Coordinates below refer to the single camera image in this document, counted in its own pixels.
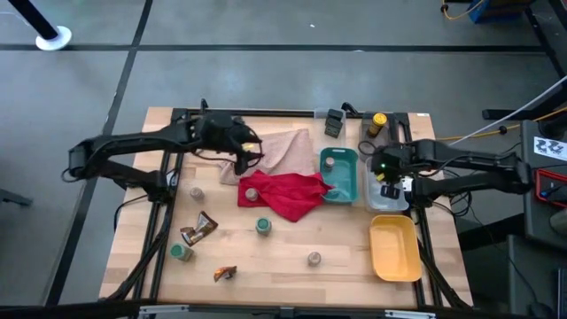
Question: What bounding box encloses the grey metal foot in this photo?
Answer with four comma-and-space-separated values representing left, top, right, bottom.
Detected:
0, 188, 35, 208

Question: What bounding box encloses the black cabinet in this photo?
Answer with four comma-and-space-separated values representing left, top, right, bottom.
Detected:
520, 119, 567, 249

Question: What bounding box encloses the black equipment stand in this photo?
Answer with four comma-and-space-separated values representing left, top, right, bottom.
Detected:
481, 0, 567, 121

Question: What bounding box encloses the orange foil spice packet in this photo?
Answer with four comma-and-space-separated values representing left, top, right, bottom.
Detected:
213, 265, 238, 284

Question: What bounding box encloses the pale grey plastic bin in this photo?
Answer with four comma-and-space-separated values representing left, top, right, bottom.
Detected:
363, 159, 411, 213

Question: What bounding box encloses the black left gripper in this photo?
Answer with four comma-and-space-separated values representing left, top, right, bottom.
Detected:
194, 113, 266, 176

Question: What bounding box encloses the yellow plastic bin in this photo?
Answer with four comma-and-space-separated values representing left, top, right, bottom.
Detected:
369, 214, 423, 284

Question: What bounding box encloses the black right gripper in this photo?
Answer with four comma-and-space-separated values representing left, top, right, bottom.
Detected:
370, 144, 417, 199

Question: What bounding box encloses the teal plastic bin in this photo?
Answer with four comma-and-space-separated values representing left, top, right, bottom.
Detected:
319, 146, 361, 205

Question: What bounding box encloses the brown spice sachet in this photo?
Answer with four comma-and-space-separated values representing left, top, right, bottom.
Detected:
180, 210, 219, 247

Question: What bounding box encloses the green spice tin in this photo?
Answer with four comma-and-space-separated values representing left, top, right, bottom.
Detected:
326, 108, 346, 127

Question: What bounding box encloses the black aluminium table frame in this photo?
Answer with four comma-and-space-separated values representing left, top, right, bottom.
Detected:
108, 99, 473, 311

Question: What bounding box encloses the clear plastic bin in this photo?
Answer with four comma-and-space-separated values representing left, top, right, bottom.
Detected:
313, 107, 348, 152

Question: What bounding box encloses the yellow cable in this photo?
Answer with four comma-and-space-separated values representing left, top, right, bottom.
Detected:
440, 0, 486, 22
436, 105, 567, 143

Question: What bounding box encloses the green-lid glass spice jar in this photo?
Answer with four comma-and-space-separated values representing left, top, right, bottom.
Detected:
254, 216, 274, 237
169, 242, 195, 263

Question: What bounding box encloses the black pole with white base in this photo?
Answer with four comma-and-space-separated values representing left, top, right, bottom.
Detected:
7, 0, 73, 52

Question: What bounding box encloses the red cloth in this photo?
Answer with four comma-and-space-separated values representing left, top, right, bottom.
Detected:
237, 169, 334, 222

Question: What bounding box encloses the white printed paper label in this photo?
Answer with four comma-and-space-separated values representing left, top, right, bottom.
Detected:
533, 136, 567, 161

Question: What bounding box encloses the beige cloth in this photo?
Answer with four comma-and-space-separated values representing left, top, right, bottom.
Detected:
218, 128, 318, 186

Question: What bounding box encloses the silver aluminium rail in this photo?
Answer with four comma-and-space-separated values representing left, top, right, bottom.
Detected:
137, 304, 190, 316
384, 309, 438, 319

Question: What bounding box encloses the blue box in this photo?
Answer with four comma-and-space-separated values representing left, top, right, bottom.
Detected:
467, 0, 532, 24

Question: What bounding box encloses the white cable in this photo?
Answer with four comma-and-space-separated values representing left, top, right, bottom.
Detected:
438, 74, 567, 152

